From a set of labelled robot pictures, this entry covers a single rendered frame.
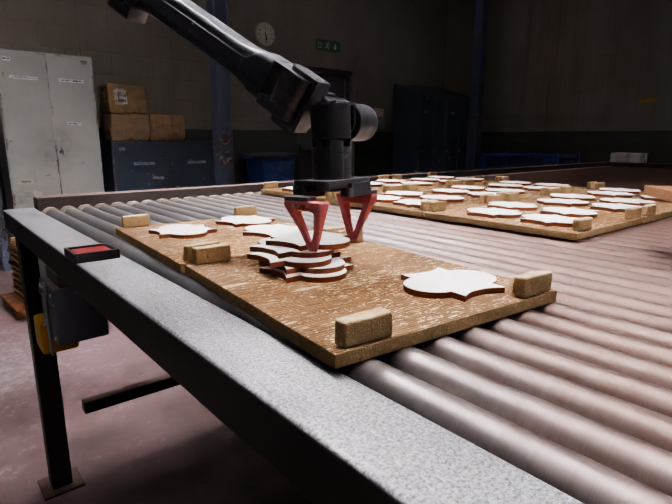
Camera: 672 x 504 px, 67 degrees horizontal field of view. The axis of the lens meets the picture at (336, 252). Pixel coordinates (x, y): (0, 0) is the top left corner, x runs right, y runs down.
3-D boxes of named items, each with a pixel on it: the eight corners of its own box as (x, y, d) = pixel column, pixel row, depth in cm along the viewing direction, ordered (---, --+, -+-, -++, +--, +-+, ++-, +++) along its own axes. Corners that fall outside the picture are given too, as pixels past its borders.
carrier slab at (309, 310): (334, 370, 46) (334, 354, 46) (185, 274, 79) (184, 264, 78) (556, 301, 65) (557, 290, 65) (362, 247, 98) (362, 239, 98)
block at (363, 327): (344, 351, 46) (344, 322, 46) (332, 345, 48) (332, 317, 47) (393, 337, 50) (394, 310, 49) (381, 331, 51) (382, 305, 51)
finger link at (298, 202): (284, 251, 72) (281, 185, 70) (317, 243, 78) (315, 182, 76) (321, 257, 68) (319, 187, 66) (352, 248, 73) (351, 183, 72)
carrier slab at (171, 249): (180, 274, 79) (179, 264, 79) (115, 235, 111) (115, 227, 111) (356, 246, 99) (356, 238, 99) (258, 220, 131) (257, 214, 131)
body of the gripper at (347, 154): (292, 193, 72) (290, 140, 70) (336, 187, 80) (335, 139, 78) (327, 195, 68) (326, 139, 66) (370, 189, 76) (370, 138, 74)
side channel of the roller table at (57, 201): (40, 228, 157) (36, 198, 155) (36, 226, 162) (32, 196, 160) (605, 173, 409) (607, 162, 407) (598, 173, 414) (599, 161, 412)
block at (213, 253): (195, 266, 78) (194, 248, 77) (191, 263, 79) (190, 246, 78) (231, 260, 81) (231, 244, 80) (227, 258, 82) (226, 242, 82)
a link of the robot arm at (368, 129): (264, 116, 75) (289, 62, 71) (306, 118, 85) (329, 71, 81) (324, 161, 71) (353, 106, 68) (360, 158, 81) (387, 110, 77)
